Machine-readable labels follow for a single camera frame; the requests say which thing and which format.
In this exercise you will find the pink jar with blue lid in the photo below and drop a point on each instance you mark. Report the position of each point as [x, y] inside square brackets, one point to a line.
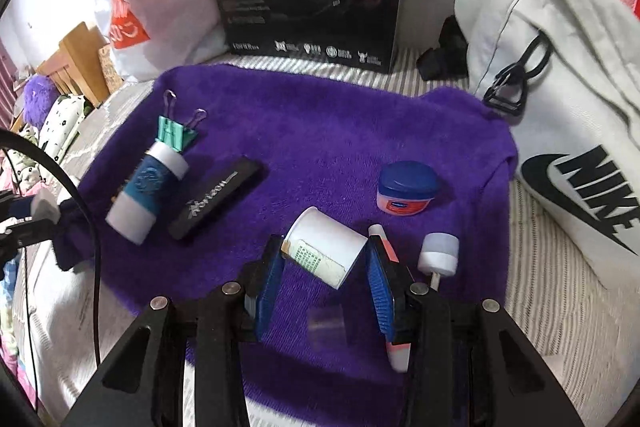
[405, 187]

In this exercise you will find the white spotted pillow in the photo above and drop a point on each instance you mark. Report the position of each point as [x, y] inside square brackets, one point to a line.
[62, 122]

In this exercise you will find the white labelled bottle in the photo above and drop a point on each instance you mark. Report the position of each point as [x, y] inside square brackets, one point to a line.
[325, 237]

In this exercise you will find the purple fluffy towel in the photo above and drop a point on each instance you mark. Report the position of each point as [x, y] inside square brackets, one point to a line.
[310, 132]

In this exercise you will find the purple plush pillow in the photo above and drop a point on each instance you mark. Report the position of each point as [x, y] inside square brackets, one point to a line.
[37, 99]

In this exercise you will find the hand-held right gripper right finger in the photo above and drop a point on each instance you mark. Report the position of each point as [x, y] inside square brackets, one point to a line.
[382, 302]

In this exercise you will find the white and pink lip balm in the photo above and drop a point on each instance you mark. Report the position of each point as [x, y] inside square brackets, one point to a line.
[380, 234]

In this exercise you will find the brown patterned box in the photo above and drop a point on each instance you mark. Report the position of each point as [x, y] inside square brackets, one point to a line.
[110, 67]

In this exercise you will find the green binder clip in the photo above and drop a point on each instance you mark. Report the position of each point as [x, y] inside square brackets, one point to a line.
[172, 134]

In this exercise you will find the white shoulder bag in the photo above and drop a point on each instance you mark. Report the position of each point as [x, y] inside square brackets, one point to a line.
[565, 57]

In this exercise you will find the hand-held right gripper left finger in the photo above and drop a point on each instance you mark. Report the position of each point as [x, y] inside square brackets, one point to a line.
[267, 292]

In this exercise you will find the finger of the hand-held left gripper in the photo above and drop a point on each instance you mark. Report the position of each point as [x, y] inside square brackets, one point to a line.
[17, 207]
[25, 234]

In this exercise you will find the long black bar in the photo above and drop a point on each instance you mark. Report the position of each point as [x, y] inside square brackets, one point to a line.
[215, 199]

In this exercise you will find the white and blue tube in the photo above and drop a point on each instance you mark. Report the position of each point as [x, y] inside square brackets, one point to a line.
[145, 187]

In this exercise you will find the wooden headboard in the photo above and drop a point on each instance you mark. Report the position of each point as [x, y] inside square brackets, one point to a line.
[80, 52]

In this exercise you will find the white plug-in night light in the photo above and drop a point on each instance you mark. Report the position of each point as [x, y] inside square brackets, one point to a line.
[440, 254]

